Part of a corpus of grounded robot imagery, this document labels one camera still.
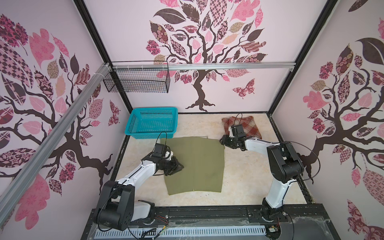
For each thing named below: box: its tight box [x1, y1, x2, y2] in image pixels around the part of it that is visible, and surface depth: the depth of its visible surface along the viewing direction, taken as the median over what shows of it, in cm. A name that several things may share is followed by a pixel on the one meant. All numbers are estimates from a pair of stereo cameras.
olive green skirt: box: [160, 136, 225, 195], surface depth 89 cm
